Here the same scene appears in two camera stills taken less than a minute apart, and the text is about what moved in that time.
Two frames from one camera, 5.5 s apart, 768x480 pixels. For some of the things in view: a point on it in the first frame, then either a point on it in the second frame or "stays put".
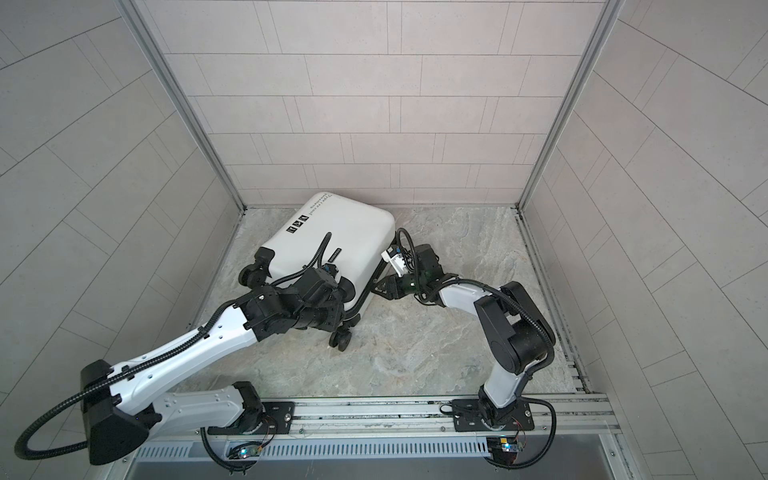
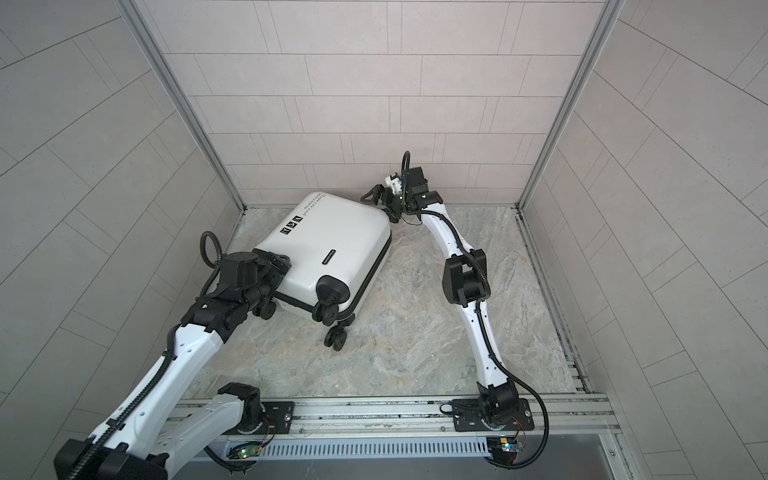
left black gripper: x=335 y=320 → x=276 y=275
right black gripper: x=395 y=288 → x=396 y=216
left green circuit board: x=244 y=451 stays put
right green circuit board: x=503 y=449 stays put
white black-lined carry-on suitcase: x=359 y=242 stays put
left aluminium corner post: x=144 y=31 stays put
